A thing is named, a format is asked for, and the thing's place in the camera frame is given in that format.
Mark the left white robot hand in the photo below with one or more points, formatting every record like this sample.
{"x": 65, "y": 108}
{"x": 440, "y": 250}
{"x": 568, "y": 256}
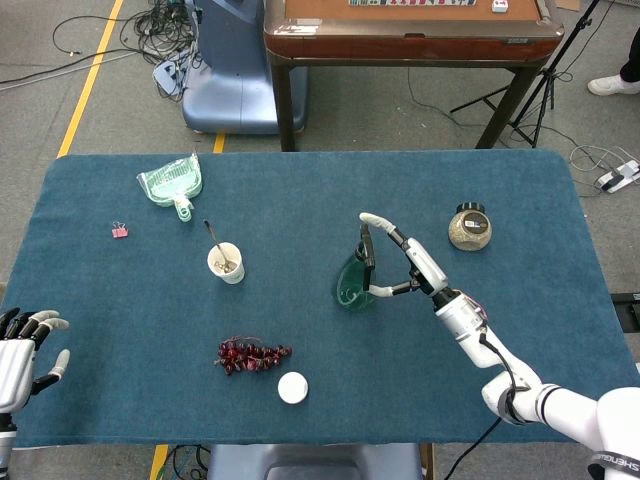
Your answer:
{"x": 12, "y": 365}

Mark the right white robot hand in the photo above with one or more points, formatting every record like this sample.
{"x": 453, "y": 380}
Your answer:
{"x": 425, "y": 267}

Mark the green glass bottle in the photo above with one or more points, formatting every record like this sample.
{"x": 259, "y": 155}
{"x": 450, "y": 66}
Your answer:
{"x": 352, "y": 290}

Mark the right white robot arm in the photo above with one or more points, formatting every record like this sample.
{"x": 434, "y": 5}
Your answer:
{"x": 550, "y": 405}

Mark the round glass jar of grains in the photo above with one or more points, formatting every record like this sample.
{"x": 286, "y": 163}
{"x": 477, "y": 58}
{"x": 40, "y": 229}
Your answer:
{"x": 470, "y": 232}

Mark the blue felt table cloth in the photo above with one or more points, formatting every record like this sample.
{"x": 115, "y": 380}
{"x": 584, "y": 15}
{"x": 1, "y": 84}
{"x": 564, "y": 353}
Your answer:
{"x": 125, "y": 300}

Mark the pink binder clip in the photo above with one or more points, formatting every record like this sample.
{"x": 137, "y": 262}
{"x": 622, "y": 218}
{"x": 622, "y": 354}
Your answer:
{"x": 120, "y": 233}

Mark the white floral paper cup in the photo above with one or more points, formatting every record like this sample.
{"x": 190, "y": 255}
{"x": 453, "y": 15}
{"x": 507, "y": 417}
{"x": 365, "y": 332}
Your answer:
{"x": 234, "y": 275}

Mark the dark red grape bunch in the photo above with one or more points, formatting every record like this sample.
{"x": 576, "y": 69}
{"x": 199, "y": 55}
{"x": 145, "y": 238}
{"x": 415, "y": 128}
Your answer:
{"x": 250, "y": 356}

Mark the metal spoon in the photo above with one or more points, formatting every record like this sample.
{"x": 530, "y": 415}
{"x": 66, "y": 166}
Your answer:
{"x": 214, "y": 240}

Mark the white power strip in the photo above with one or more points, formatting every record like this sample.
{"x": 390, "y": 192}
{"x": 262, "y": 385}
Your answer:
{"x": 620, "y": 177}

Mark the black tripod stand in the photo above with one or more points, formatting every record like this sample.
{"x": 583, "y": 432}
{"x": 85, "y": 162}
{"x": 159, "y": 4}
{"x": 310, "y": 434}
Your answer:
{"x": 542, "y": 85}

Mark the brown mahjong table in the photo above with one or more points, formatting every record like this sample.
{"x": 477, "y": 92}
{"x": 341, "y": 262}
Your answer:
{"x": 400, "y": 45}

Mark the grey-blue robot torso base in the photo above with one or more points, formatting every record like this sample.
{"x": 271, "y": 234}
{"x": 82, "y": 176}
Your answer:
{"x": 310, "y": 462}

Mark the pale green plastic dustpan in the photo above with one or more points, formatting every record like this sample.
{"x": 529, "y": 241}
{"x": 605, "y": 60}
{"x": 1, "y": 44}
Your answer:
{"x": 170, "y": 187}

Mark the white sneaker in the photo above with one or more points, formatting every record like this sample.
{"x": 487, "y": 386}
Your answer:
{"x": 612, "y": 85}

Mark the row of mahjong tiles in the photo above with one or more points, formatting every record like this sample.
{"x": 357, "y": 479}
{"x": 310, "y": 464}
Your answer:
{"x": 410, "y": 2}

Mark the single white mahjong tile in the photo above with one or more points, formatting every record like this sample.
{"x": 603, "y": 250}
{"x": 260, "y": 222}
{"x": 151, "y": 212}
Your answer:
{"x": 500, "y": 6}

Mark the dark trouser leg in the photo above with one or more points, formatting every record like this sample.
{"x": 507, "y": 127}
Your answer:
{"x": 632, "y": 65}

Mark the black metal bracket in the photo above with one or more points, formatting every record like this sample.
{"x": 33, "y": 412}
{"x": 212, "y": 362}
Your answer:
{"x": 627, "y": 310}

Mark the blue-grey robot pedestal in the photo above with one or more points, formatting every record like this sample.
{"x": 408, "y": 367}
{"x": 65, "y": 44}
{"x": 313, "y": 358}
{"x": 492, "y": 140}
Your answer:
{"x": 235, "y": 90}

